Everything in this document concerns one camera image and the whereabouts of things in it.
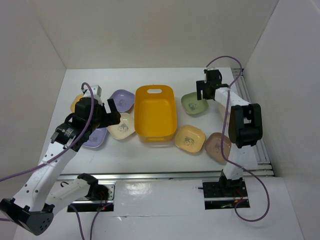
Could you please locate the purple plate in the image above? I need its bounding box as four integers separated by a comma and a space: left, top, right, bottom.
109, 89, 135, 113
82, 127, 108, 148

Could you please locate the green square plate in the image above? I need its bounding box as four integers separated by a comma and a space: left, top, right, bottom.
180, 92, 209, 116

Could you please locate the yellow plate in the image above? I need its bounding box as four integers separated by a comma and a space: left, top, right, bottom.
70, 94, 83, 113
174, 125, 206, 154

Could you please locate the cream plate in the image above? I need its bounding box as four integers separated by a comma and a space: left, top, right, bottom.
218, 103, 226, 119
107, 112, 135, 140

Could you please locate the brown square plate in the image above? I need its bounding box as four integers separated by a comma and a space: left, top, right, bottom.
204, 132, 232, 165

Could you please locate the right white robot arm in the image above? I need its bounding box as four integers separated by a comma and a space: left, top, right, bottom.
196, 68, 263, 197

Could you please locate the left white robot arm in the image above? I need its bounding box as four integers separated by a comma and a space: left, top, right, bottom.
0, 97, 121, 236

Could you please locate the yellow plastic bin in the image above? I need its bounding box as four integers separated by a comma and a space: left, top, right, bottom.
134, 84, 177, 143

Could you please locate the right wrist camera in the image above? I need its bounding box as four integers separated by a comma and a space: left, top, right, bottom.
203, 67, 217, 74

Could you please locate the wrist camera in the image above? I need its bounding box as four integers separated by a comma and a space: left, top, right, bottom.
83, 85, 102, 99
203, 67, 217, 74

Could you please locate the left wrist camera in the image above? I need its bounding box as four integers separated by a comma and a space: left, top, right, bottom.
83, 85, 102, 99

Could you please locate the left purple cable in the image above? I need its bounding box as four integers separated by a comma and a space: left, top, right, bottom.
0, 82, 111, 240

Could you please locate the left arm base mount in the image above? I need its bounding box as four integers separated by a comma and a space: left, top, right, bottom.
60, 173, 116, 213

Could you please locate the aluminium rail front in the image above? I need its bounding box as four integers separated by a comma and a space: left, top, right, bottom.
57, 168, 275, 182

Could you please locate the aluminium rail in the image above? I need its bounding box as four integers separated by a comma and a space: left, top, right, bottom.
57, 168, 275, 182
231, 69, 271, 165

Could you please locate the aluminium rail right side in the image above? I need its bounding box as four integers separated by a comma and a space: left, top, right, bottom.
231, 69, 271, 165

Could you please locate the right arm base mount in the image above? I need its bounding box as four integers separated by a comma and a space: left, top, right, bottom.
197, 181, 250, 210

